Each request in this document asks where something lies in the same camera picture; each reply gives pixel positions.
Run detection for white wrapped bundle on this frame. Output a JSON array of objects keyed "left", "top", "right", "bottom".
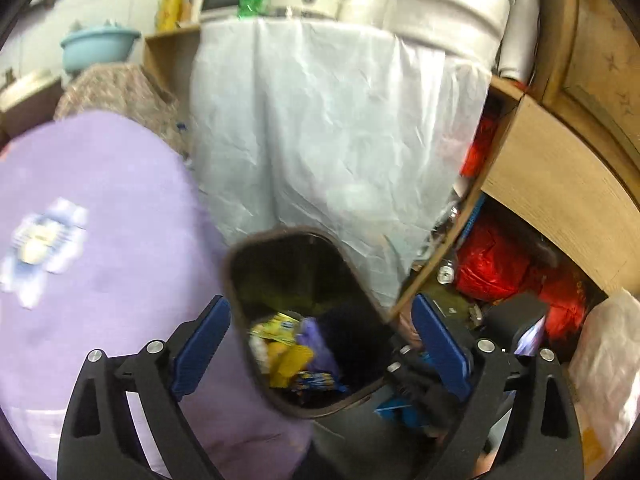
[{"left": 340, "top": 0, "right": 532, "bottom": 82}]

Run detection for grey paisley cloth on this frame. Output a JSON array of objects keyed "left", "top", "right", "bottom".
[{"left": 53, "top": 62, "right": 194, "bottom": 162}]

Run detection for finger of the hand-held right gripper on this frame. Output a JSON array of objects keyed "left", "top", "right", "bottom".
[{"left": 385, "top": 345, "right": 463, "bottom": 433}]

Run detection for yellow snack packet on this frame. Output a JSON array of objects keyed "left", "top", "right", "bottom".
[{"left": 249, "top": 312, "right": 304, "bottom": 346}]

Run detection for dark brown trash bin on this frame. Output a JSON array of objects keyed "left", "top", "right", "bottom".
[{"left": 222, "top": 227, "right": 443, "bottom": 480}]

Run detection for light blue plastic basin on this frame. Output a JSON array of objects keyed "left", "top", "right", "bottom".
[{"left": 60, "top": 25, "right": 143, "bottom": 74}]

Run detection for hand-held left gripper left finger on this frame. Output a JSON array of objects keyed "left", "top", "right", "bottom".
[{"left": 56, "top": 295, "right": 232, "bottom": 480}]

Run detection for wooden door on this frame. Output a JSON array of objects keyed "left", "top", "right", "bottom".
[{"left": 530, "top": 0, "right": 640, "bottom": 161}]

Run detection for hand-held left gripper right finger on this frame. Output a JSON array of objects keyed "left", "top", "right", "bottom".
[{"left": 410, "top": 292, "right": 585, "bottom": 480}]

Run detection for large wooden shelf unit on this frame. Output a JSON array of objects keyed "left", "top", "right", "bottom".
[{"left": 389, "top": 77, "right": 640, "bottom": 322}]

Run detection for small red plastic bag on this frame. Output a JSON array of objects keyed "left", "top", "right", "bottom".
[{"left": 541, "top": 265, "right": 589, "bottom": 347}]

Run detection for large red plastic bag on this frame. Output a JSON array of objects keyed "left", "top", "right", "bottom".
[{"left": 452, "top": 220, "right": 547, "bottom": 304}]

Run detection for white cloth cover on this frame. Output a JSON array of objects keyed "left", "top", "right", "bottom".
[{"left": 189, "top": 14, "right": 494, "bottom": 312}]

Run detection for brown pot with cream lid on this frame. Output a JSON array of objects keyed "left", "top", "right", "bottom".
[{"left": 0, "top": 67, "right": 64, "bottom": 137}]

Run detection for small wooden cabinet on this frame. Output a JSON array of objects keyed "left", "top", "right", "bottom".
[{"left": 143, "top": 26, "right": 202, "bottom": 97}]

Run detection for white plastic bag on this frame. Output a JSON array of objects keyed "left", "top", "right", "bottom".
[{"left": 566, "top": 287, "right": 640, "bottom": 480}]

